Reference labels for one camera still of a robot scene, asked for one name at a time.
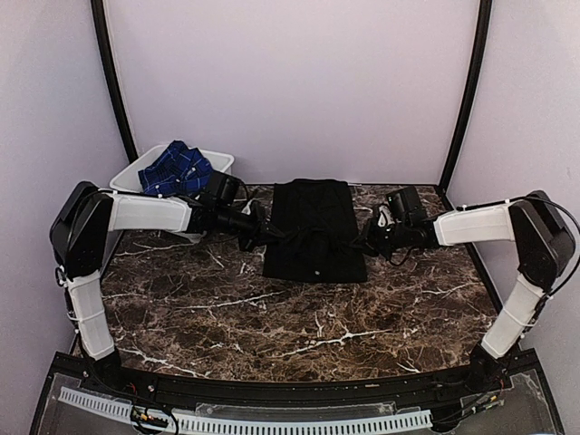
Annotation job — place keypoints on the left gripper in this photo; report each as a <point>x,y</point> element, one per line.
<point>256,232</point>

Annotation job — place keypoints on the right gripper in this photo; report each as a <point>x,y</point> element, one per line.
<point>362,241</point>

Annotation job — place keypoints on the black long sleeve shirt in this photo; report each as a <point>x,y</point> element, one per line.
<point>320,228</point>

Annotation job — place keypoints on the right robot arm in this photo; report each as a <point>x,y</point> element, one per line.
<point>541,232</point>

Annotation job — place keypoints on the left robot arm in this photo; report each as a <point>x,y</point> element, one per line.
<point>81,240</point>

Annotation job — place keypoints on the blue plaid shirt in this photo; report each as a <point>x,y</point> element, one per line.
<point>178,171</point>

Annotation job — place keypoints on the white plastic bin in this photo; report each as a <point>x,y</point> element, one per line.
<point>127,180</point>

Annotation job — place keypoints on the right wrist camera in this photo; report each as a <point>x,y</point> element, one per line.
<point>403,206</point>

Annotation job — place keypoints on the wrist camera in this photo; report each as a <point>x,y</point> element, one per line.
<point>403,206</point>
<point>221,190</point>

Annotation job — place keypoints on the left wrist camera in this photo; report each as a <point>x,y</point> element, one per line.
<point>221,190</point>

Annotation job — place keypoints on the white slotted cable duct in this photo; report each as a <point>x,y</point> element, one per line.
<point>228,419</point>

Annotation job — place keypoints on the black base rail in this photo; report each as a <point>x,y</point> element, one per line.
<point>439,392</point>

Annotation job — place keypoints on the right black frame post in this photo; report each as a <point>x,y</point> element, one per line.
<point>468,96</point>

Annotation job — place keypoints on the black frame post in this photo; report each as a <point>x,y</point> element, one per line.
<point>112,82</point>
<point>468,96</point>

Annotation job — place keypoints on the left black frame post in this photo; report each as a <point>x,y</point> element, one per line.
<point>112,82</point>

